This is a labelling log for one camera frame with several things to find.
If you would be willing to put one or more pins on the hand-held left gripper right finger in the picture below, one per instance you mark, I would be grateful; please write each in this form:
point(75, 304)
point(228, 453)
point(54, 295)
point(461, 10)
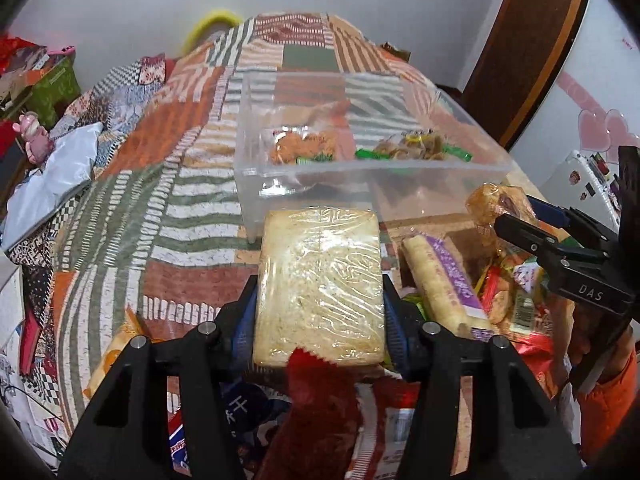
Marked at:
point(397, 331)

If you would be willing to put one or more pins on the pink plush toy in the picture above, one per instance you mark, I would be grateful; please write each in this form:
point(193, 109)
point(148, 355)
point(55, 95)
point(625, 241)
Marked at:
point(35, 135)

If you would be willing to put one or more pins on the white striped snack packet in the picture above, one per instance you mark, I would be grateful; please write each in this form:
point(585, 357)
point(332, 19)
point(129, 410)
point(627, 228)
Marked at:
point(390, 430)

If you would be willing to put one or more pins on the pile of assorted snack packets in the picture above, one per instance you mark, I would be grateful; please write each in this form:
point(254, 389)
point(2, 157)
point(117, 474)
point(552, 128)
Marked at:
point(510, 295)

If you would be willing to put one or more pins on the green cardboard box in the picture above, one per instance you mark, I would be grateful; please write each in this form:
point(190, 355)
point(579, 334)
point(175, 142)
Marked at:
point(55, 85)

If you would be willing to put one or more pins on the yellow plush cushion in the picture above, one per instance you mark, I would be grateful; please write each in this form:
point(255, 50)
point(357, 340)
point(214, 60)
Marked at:
point(212, 22)

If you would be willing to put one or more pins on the brown bread snack packet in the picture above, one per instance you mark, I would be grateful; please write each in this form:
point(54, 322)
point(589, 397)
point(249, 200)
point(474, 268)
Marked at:
point(492, 202)

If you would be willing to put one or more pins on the clear cracker packet red ends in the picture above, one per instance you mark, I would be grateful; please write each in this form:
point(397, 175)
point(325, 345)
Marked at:
point(320, 280)

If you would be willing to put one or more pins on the person's right hand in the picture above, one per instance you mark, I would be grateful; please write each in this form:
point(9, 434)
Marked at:
point(576, 335)

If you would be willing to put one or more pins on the white sticker-covered appliance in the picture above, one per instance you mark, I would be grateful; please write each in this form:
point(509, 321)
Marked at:
point(582, 185)

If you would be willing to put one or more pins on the purple white cracker packet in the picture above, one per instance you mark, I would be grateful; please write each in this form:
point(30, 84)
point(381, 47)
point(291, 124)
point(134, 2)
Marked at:
point(445, 280)

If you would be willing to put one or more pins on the grey plastic bag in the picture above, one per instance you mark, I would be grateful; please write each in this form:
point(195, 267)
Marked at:
point(55, 180)

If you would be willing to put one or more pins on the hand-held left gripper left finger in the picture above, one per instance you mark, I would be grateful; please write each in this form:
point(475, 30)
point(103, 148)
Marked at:
point(245, 321)

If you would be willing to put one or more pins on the pink heart wall stickers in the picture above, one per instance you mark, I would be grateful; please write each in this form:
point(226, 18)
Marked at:
point(605, 120)

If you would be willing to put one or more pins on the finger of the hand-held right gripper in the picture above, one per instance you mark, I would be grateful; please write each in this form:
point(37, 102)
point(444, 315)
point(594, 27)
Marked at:
point(547, 209)
point(530, 240)

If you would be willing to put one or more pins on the brown wooden door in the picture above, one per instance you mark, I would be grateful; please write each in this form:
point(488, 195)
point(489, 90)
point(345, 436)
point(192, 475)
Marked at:
point(525, 45)

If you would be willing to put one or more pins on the clear plastic storage box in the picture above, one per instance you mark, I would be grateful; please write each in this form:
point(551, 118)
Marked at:
point(380, 185)

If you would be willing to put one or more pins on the red patterned cloth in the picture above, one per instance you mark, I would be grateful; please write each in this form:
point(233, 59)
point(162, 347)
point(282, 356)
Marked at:
point(20, 65)

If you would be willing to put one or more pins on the brown candy packet green ends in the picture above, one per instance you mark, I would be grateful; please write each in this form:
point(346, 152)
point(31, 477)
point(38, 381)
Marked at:
point(410, 147)

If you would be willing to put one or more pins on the orange brown snack packet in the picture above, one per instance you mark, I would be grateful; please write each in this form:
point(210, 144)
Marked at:
point(305, 145)

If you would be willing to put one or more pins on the floral checkered quilt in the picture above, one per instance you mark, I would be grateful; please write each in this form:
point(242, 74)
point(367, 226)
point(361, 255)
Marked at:
point(125, 85)

